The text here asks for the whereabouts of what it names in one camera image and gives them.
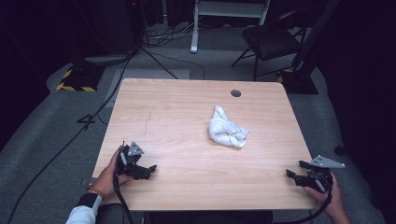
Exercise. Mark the black folding chair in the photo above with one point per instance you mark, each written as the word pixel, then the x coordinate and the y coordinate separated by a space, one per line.
pixel 271 40

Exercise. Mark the white desk frame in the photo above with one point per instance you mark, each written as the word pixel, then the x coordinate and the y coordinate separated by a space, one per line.
pixel 218 9

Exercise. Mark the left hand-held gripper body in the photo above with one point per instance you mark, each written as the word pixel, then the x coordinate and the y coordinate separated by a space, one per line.
pixel 132 161

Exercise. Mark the grey table grommet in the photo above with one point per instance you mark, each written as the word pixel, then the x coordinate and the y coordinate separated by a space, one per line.
pixel 236 93

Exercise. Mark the orange wristband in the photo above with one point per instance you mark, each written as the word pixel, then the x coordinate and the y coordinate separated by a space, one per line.
pixel 97 190

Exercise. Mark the black slanted stand pole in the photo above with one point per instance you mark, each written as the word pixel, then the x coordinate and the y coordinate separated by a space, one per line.
pixel 314 34

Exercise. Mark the person's left hand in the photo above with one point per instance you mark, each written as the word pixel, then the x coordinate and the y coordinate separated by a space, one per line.
pixel 107 179

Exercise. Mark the person's right hand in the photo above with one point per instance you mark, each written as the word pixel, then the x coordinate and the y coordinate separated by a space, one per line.
pixel 333 200

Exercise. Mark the black yellow striped stand base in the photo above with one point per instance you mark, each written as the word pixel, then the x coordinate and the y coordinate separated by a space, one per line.
pixel 299 82
pixel 79 79

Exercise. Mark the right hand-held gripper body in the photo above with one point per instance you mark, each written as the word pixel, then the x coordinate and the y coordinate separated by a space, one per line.
pixel 322 172

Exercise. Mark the white cloth with coloured stitching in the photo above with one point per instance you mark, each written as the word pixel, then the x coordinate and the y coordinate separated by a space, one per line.
pixel 225 130

